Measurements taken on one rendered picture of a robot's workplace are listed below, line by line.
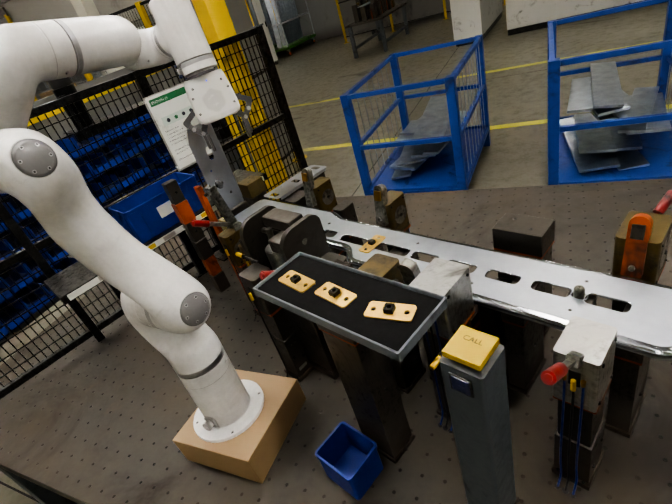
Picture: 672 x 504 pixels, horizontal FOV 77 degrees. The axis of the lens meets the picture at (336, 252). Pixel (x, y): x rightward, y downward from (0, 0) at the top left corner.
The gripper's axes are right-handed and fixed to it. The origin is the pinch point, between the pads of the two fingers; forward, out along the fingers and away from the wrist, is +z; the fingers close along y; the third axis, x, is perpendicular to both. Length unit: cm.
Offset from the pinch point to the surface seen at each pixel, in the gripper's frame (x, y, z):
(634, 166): 87, 231, 111
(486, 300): -39, 31, 47
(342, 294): -39.3, 3.5, 29.9
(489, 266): -31, 40, 46
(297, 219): -8.0, 6.1, 22.5
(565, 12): 512, 635, 42
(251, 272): -2.9, -9.4, 31.5
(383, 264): -24.2, 17.7, 35.9
